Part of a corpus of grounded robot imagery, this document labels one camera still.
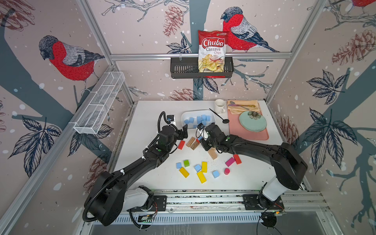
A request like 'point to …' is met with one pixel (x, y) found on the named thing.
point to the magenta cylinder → (226, 171)
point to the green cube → (186, 163)
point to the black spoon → (225, 121)
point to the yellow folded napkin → (236, 106)
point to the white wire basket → (89, 120)
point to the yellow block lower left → (184, 172)
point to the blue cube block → (208, 118)
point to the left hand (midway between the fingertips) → (182, 122)
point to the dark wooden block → (195, 145)
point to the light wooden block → (190, 142)
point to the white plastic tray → (186, 114)
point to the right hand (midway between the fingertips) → (201, 138)
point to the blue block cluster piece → (203, 117)
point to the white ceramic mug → (219, 105)
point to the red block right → (237, 158)
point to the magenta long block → (229, 161)
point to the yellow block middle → (204, 166)
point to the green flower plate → (252, 121)
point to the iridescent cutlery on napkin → (251, 105)
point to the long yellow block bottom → (201, 177)
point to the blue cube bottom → (215, 174)
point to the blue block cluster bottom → (191, 120)
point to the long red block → (181, 145)
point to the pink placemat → (235, 128)
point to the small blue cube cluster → (186, 121)
